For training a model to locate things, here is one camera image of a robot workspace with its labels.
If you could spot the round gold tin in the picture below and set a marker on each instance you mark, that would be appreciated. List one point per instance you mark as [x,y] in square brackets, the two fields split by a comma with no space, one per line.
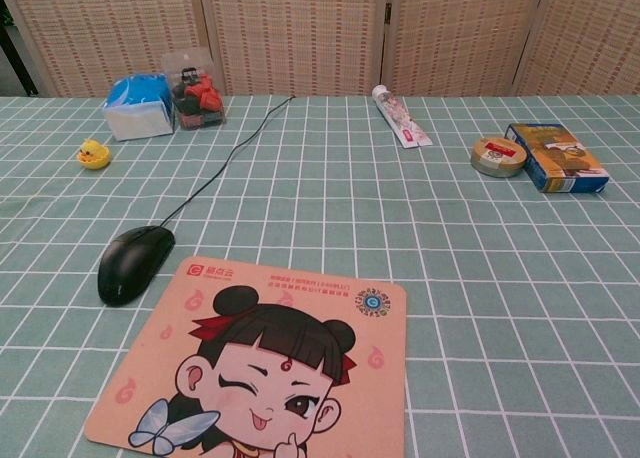
[497,155]

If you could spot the white toothpaste tube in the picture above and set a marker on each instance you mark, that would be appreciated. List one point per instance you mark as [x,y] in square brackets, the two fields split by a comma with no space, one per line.
[400,118]

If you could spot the yellow duck toy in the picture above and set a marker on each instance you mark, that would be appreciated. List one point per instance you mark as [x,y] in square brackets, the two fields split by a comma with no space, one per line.
[93,155]

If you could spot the woven folding screen panel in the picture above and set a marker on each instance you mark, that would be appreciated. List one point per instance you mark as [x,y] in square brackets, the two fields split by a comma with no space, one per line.
[300,33]
[465,33]
[100,33]
[590,33]

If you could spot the blue tissue pack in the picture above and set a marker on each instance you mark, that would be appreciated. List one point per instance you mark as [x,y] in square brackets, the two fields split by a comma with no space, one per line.
[140,108]

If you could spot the blue and orange carton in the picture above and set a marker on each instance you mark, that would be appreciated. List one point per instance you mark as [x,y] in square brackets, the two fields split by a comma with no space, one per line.
[560,158]

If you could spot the green checked tablecloth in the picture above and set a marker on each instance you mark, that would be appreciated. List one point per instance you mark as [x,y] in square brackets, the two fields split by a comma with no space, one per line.
[400,228]

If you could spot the cartoon girl mouse pad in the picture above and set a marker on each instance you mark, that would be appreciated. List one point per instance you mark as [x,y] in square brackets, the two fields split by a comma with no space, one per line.
[300,403]

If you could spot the clear box of binder clips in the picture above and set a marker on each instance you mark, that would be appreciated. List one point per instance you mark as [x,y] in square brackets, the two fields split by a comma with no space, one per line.
[197,98]

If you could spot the black computer mouse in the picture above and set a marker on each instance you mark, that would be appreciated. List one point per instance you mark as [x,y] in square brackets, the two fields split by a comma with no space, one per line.
[132,263]

